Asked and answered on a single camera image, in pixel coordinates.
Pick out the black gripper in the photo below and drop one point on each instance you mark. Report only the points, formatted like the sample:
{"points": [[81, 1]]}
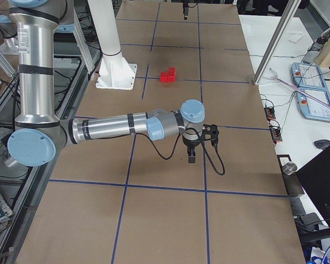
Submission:
{"points": [[186, 12], [190, 143]]}

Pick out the red block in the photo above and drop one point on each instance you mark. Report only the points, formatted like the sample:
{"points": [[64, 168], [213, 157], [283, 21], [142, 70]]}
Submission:
{"points": [[171, 77], [163, 77]]}

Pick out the orange connector modules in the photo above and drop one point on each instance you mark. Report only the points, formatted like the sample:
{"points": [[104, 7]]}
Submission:
{"points": [[274, 126]]}

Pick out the metal cup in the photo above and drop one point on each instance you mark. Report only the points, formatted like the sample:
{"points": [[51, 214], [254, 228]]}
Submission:
{"points": [[289, 168]]}

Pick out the lower teach pendant tablet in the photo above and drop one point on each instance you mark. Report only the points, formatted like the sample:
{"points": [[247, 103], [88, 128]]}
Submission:
{"points": [[314, 104]]}

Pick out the teach pendant tablet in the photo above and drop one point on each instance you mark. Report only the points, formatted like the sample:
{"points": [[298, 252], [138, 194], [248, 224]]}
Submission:
{"points": [[305, 75], [314, 104]]}

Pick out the black computer mouse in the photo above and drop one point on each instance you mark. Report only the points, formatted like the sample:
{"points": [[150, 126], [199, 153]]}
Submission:
{"points": [[322, 144]]}

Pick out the black monitor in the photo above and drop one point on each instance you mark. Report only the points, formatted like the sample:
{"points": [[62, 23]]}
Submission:
{"points": [[315, 180]]}

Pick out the upper teach pendant tablet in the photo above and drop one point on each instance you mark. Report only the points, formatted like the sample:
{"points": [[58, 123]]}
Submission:
{"points": [[305, 75]]}

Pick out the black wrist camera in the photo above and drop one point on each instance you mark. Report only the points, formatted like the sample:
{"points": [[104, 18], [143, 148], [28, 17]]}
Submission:
{"points": [[211, 133]]}

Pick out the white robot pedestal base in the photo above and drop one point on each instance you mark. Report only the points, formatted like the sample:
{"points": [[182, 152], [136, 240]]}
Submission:
{"points": [[115, 72]]}

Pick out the aluminium frame post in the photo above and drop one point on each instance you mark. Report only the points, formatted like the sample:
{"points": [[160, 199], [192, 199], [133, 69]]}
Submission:
{"points": [[284, 21]]}

